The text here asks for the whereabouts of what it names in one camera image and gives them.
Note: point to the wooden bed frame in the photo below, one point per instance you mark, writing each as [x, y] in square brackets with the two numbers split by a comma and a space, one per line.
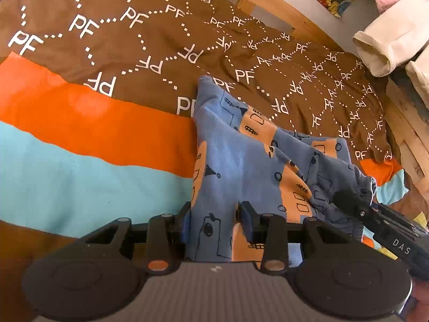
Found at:
[285, 10]

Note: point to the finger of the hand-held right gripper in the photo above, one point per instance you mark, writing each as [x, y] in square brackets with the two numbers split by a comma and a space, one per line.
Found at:
[353, 206]

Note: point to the cream garment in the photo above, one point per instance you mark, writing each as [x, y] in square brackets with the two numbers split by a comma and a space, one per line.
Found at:
[392, 40]
[419, 80]

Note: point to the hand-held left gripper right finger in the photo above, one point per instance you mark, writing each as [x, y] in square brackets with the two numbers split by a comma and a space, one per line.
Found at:
[247, 221]

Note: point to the blue pants with orange print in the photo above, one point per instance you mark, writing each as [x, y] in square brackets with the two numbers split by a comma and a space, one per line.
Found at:
[244, 161]

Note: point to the brown printed blanket with stripes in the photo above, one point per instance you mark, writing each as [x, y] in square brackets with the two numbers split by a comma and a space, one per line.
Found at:
[100, 124]

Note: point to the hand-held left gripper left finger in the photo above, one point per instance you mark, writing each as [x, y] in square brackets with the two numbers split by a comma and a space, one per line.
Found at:
[184, 229]

